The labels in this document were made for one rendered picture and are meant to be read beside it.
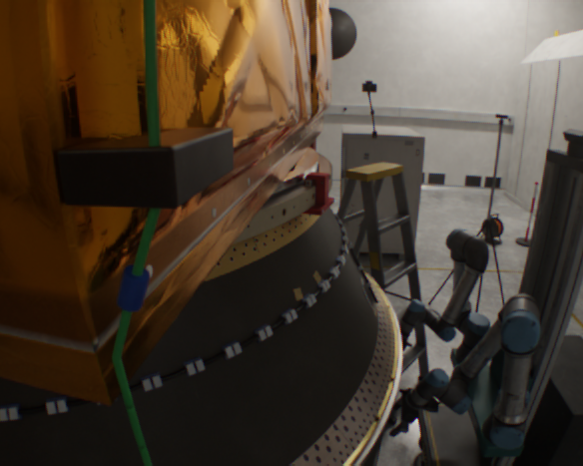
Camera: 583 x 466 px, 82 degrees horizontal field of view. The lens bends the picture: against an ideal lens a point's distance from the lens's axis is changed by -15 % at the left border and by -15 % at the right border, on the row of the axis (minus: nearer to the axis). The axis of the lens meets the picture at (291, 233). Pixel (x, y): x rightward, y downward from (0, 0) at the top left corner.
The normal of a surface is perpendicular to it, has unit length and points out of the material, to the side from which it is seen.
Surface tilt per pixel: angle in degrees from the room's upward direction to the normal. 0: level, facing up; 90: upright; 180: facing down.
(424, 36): 90
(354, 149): 90
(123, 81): 91
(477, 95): 90
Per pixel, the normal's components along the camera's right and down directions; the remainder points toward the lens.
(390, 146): -0.13, 0.34
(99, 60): 0.70, 0.26
